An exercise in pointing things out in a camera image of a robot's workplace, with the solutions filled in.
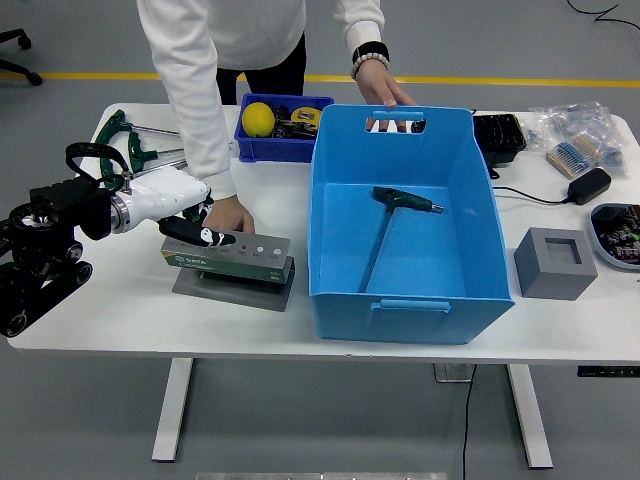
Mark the small dark blue bin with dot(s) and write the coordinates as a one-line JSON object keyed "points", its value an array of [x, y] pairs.
{"points": [[275, 150]]}

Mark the black table control panel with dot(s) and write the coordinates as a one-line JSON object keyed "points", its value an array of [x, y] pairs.
{"points": [[607, 372]]}

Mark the black power adapter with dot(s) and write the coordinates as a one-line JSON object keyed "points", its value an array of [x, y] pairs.
{"points": [[590, 186]]}

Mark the clear bag of resistor strips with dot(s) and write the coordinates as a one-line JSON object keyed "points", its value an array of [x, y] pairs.
{"points": [[565, 157]]}

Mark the yellow ball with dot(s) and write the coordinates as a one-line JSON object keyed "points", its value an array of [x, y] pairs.
{"points": [[259, 120]]}

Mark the grey blue oval tray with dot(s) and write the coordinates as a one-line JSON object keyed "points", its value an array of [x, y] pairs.
{"points": [[595, 232]]}

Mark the grey green hex key stand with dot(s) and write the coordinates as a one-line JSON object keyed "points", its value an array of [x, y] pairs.
{"points": [[230, 267]]}

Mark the small black object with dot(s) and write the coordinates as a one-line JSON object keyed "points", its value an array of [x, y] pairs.
{"points": [[419, 127]]}

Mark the black plastic tray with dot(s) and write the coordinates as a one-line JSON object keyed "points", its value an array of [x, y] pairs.
{"points": [[500, 135]]}

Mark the person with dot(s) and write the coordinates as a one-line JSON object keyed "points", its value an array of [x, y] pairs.
{"points": [[250, 30]]}

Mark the person's left hand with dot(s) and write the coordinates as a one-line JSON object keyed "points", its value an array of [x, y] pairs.
{"points": [[382, 87]]}

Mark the white table leg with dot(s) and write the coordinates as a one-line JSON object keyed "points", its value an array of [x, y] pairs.
{"points": [[530, 415], [172, 410]]}

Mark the person's right hand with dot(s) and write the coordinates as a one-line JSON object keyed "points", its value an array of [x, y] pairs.
{"points": [[227, 215]]}

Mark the pile of circuit boards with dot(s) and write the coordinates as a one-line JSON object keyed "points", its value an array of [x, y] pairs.
{"points": [[622, 240]]}

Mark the large light blue box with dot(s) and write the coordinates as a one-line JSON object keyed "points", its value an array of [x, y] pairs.
{"points": [[425, 250]]}

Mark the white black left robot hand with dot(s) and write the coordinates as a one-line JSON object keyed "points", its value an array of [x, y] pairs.
{"points": [[165, 195]]}

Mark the clear plastic parts bag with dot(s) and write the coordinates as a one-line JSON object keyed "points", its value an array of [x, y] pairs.
{"points": [[570, 120]]}

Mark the dark brown small parts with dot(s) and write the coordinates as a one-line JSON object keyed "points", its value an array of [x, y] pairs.
{"points": [[287, 131]]}

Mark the yellow tape measure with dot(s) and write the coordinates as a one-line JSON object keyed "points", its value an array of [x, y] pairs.
{"points": [[305, 116]]}

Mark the grey hollow cube block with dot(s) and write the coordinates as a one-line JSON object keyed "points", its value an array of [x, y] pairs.
{"points": [[550, 280]]}

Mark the grey metal floor bracket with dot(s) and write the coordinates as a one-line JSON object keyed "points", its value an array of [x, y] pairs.
{"points": [[450, 372]]}

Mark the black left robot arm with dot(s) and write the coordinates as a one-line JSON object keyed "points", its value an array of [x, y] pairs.
{"points": [[55, 210]]}

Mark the person's left forearm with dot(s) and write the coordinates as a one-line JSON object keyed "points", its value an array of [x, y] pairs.
{"points": [[365, 25]]}

